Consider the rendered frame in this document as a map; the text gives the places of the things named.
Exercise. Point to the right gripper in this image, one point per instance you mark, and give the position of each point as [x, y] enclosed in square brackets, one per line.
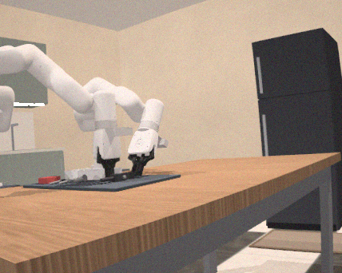
[112, 150]

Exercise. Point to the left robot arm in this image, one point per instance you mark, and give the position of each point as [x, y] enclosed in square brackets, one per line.
[131, 103]

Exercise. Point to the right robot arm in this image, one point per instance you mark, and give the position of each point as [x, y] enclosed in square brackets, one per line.
[29, 57]

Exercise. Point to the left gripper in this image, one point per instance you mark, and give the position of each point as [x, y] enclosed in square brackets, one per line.
[142, 148]

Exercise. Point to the red rectangular block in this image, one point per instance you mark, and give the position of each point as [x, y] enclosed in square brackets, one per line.
[48, 179]

